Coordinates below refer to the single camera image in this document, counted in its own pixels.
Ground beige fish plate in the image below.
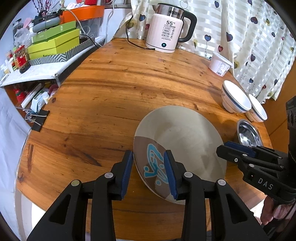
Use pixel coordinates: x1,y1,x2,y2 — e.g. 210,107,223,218
133,105,227,205

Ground purple dried branches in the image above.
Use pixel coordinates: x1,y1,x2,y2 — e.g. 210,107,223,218
32,0,52,14

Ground large white blue-striped bowl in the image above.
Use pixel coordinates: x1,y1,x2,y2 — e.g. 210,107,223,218
221,80,252,113

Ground white plastic tub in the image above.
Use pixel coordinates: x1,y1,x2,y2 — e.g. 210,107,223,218
209,52,233,77

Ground small white blue-striped bowl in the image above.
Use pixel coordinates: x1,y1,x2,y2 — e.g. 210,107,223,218
246,94,268,123

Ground white shelf board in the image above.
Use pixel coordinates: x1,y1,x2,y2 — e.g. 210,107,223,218
1,43,95,87

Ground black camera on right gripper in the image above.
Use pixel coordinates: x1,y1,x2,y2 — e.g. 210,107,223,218
285,96,296,160

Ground lime green gift box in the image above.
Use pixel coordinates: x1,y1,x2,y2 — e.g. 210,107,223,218
27,29,80,60

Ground wooden cabinet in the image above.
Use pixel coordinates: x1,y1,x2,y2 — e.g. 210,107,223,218
263,61,296,153

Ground stainless steel bowl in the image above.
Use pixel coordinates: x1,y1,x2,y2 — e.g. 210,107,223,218
236,119,263,147

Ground person's right hand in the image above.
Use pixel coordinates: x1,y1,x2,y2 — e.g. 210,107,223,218
260,196,295,225

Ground chevron pattern tray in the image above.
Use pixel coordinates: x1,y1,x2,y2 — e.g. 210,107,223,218
29,37,95,66

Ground white electric kettle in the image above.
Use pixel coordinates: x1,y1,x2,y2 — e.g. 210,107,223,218
145,3,197,53

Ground grey handheld device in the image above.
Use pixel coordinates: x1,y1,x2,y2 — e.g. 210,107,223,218
33,11,61,33

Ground black binder clip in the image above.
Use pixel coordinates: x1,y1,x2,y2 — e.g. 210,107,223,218
25,109,50,132

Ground orange lid storage box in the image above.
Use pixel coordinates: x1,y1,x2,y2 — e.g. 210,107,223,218
60,5,105,38

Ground heart pattern curtain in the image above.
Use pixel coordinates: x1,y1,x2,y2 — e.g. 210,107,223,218
113,0,296,103

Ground green gift box top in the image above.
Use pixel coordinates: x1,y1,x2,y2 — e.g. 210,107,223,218
31,21,76,44

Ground black kettle power cord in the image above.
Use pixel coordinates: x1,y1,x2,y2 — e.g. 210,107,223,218
125,14,156,50

